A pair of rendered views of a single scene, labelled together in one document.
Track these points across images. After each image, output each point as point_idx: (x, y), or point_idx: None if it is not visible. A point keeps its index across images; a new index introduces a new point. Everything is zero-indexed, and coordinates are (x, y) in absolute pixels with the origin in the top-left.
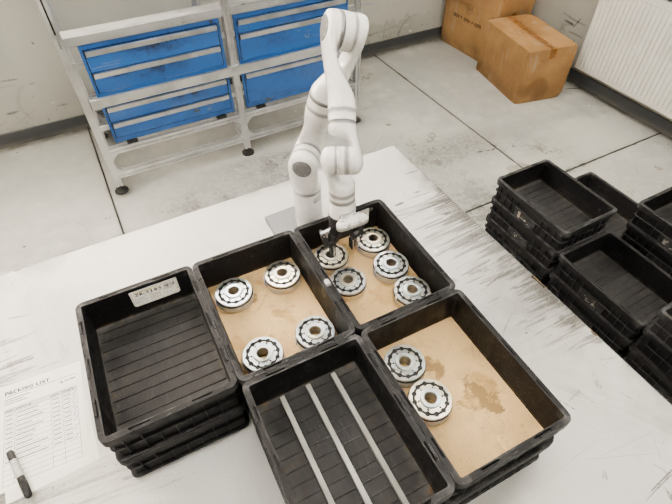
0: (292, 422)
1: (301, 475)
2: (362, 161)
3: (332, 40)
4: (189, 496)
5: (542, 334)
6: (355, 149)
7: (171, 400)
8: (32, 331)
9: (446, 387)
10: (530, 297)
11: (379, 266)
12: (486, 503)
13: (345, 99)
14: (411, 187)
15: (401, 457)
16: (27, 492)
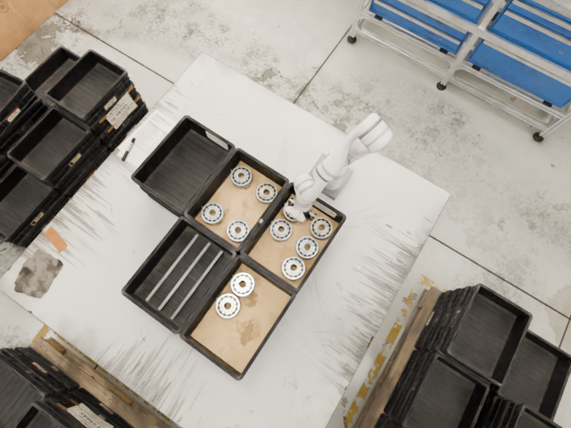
0: (187, 246)
1: (166, 264)
2: (309, 200)
3: (352, 133)
4: (151, 221)
5: (327, 356)
6: (309, 192)
7: (173, 187)
8: (189, 97)
9: (238, 311)
10: (353, 340)
11: (302, 241)
12: None
13: (330, 166)
14: (411, 227)
15: (195, 304)
16: (122, 159)
